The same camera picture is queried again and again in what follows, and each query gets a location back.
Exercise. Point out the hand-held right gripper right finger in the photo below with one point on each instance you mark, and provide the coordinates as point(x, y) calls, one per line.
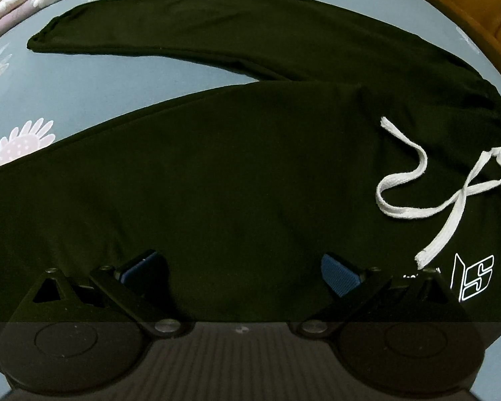
point(340, 273)

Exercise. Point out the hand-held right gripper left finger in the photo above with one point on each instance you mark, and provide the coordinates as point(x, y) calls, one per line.
point(144, 271)

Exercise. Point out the black pants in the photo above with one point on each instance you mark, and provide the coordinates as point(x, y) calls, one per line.
point(217, 167)

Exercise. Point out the blue floral bed sheet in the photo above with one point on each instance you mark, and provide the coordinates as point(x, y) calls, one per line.
point(87, 79)

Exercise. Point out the wooden headboard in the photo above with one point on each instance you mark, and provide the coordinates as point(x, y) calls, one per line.
point(476, 4)

